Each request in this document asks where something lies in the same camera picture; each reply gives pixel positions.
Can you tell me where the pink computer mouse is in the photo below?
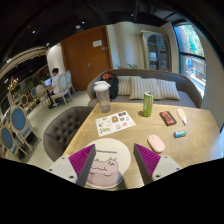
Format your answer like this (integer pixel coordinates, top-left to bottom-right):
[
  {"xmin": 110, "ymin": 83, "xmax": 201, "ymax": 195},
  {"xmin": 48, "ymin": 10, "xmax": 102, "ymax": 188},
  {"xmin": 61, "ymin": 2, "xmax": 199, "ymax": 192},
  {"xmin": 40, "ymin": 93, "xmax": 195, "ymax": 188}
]
[{"xmin": 148, "ymin": 135, "xmax": 165, "ymax": 153}]

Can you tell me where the wooden brown door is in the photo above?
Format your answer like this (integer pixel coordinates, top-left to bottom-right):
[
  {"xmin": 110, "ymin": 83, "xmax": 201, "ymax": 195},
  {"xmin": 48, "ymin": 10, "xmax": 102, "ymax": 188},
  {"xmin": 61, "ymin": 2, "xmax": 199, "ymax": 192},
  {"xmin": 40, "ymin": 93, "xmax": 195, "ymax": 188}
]
[{"xmin": 61, "ymin": 26, "xmax": 111, "ymax": 91}]

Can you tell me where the small teal white container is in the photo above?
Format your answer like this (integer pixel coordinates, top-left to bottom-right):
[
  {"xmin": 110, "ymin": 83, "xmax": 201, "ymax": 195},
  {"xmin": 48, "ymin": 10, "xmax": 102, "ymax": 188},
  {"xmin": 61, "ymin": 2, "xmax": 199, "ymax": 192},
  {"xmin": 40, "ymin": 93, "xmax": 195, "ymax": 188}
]
[{"xmin": 173, "ymin": 131, "xmax": 187, "ymax": 138}]

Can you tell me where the seated person white shirt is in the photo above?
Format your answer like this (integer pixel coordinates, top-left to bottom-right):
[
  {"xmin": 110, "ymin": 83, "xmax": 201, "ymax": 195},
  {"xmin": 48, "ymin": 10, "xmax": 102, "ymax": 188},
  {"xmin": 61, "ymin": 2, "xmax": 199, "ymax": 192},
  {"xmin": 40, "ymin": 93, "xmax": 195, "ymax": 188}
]
[{"xmin": 48, "ymin": 68, "xmax": 64, "ymax": 109}]

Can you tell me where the grey glass cabinet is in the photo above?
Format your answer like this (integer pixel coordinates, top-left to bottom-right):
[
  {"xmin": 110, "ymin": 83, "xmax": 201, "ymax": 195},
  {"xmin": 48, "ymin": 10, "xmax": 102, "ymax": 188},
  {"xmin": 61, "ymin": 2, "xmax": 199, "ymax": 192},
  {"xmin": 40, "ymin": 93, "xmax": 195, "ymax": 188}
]
[{"xmin": 140, "ymin": 30, "xmax": 170, "ymax": 71}]

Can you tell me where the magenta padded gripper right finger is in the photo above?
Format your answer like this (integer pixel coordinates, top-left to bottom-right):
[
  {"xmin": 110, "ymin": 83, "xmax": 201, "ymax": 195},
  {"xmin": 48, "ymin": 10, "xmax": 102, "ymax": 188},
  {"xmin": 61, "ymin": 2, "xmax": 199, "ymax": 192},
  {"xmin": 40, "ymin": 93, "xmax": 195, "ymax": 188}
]
[{"xmin": 133, "ymin": 144, "xmax": 182, "ymax": 185}]

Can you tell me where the striped cushion middle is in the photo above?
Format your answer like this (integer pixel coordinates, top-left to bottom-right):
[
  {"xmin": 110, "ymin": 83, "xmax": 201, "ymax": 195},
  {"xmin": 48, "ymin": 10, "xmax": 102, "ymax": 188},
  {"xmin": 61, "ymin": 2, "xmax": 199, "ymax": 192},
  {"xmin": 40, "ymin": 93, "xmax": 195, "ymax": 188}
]
[{"xmin": 130, "ymin": 77, "xmax": 161, "ymax": 100}]

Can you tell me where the striped cushion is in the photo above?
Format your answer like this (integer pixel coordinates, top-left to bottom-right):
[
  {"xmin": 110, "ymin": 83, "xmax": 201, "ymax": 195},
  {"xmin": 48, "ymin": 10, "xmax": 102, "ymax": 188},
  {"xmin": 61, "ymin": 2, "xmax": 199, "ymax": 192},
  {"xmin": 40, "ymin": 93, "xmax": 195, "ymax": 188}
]
[
  {"xmin": 118, "ymin": 76, "xmax": 140, "ymax": 99},
  {"xmin": 130, "ymin": 77, "xmax": 161, "ymax": 100},
  {"xmin": 157, "ymin": 79, "xmax": 180, "ymax": 100}
]

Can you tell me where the striped cushion right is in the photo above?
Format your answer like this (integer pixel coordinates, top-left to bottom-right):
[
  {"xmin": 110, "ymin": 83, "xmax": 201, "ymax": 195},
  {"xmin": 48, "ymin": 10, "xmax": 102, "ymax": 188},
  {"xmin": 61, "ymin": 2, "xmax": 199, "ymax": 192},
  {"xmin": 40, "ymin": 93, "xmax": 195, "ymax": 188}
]
[{"xmin": 157, "ymin": 79, "xmax": 180, "ymax": 100}]

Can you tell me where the round cartoon mouse pad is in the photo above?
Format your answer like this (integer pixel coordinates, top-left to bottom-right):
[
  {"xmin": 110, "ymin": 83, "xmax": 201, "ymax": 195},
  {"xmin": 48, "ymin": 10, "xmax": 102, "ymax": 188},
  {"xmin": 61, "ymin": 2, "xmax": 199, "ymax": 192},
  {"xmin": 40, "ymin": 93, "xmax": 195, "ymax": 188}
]
[{"xmin": 86, "ymin": 138, "xmax": 131, "ymax": 189}]

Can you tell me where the clear plastic shaker bottle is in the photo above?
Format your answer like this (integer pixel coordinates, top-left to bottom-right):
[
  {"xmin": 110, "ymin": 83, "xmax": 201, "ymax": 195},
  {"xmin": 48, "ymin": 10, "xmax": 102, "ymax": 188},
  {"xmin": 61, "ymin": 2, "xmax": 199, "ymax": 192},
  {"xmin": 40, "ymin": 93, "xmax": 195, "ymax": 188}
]
[{"xmin": 94, "ymin": 81, "xmax": 110, "ymax": 113}]

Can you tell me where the striped cushion left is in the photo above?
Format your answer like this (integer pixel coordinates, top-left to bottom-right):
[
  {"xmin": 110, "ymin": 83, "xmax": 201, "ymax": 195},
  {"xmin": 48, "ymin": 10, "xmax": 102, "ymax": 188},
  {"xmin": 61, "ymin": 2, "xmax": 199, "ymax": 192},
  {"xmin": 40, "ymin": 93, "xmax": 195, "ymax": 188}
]
[{"xmin": 118, "ymin": 76, "xmax": 140, "ymax": 99}]

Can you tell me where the grey tufted armchair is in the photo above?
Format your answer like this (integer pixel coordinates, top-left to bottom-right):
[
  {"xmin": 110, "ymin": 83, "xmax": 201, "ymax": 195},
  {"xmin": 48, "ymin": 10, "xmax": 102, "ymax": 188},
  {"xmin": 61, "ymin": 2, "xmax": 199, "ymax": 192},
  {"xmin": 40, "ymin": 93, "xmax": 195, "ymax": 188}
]
[{"xmin": 43, "ymin": 106, "xmax": 92, "ymax": 161}]

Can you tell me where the white dining chair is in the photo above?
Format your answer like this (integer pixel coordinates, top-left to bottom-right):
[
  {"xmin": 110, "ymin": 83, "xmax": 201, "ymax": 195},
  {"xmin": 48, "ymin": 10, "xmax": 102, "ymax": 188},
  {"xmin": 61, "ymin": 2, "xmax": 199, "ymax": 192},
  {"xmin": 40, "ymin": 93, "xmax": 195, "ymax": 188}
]
[{"xmin": 52, "ymin": 75, "xmax": 70, "ymax": 103}]

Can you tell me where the black backpack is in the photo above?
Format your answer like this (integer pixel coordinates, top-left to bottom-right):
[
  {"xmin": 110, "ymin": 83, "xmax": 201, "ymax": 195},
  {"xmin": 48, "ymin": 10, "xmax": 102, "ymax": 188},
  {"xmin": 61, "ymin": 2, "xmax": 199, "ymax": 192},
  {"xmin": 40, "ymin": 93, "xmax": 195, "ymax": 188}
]
[{"xmin": 100, "ymin": 73, "xmax": 119, "ymax": 100}]

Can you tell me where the white sticker sheet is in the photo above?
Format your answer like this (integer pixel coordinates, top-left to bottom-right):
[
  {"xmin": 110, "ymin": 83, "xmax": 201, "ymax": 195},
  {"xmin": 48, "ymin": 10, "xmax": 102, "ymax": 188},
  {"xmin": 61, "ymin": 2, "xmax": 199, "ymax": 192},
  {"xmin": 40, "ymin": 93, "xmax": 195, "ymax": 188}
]
[{"xmin": 95, "ymin": 111, "xmax": 136, "ymax": 137}]

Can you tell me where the large window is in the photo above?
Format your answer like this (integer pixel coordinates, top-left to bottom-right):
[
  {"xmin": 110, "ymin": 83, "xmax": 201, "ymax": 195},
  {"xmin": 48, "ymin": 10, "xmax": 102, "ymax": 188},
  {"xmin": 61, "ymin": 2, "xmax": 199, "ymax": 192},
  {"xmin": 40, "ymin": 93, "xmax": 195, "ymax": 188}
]
[{"xmin": 174, "ymin": 23, "xmax": 206, "ymax": 96}]

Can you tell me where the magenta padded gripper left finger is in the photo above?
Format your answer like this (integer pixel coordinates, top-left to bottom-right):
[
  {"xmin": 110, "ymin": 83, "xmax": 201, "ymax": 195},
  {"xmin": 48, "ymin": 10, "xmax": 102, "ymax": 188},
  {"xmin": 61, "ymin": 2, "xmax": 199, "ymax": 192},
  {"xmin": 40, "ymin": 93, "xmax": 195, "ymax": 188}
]
[{"xmin": 47, "ymin": 144, "xmax": 96, "ymax": 187}]

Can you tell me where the grey curved sofa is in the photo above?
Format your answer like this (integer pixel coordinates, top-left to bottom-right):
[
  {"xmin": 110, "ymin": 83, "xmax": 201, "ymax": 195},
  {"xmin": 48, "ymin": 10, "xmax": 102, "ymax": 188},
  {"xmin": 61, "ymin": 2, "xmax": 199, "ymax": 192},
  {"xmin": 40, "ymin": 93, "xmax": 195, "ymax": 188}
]
[{"xmin": 87, "ymin": 69, "xmax": 202, "ymax": 108}]

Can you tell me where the green drink can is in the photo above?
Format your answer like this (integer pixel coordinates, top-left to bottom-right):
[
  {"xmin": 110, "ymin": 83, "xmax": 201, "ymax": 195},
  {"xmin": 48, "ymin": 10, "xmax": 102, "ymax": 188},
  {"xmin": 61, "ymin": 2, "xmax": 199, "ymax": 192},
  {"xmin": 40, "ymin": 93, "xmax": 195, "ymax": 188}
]
[{"xmin": 143, "ymin": 91, "xmax": 154, "ymax": 117}]

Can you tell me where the blue upholstered chair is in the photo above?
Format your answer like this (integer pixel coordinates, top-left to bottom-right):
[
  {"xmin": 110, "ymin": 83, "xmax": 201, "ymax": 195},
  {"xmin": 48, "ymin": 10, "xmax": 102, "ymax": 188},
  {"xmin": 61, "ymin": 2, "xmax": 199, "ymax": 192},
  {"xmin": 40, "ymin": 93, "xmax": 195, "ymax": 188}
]
[
  {"xmin": 0, "ymin": 125, "xmax": 27, "ymax": 160},
  {"xmin": 10, "ymin": 106, "xmax": 40, "ymax": 151}
]

